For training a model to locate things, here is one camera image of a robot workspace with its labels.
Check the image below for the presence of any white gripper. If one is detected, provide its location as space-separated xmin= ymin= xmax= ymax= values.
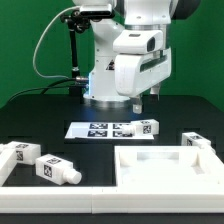
xmin=115 ymin=48 xmax=171 ymax=114

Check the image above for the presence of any white square table top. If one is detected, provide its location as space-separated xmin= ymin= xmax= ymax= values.
xmin=114 ymin=146 xmax=224 ymax=190

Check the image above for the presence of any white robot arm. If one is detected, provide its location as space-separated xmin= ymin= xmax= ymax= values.
xmin=72 ymin=0 xmax=201 ymax=114

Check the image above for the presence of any white marker tag sheet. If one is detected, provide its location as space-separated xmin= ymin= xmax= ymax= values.
xmin=65 ymin=122 xmax=154 ymax=140

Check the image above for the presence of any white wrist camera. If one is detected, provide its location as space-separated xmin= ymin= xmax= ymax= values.
xmin=113 ymin=30 xmax=163 ymax=55

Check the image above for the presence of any grey cable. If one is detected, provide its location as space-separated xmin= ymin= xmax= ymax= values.
xmin=32 ymin=5 xmax=81 ymax=80

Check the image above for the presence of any black cable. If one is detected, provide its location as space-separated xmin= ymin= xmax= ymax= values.
xmin=6 ymin=78 xmax=89 ymax=104

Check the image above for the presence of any white left fence rail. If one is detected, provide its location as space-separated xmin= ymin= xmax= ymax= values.
xmin=0 ymin=149 xmax=17 ymax=187

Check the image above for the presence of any white fence rail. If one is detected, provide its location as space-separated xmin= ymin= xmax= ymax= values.
xmin=0 ymin=149 xmax=17 ymax=187
xmin=0 ymin=187 xmax=224 ymax=214

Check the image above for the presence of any white front fence rail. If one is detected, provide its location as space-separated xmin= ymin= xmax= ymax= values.
xmin=0 ymin=187 xmax=224 ymax=214

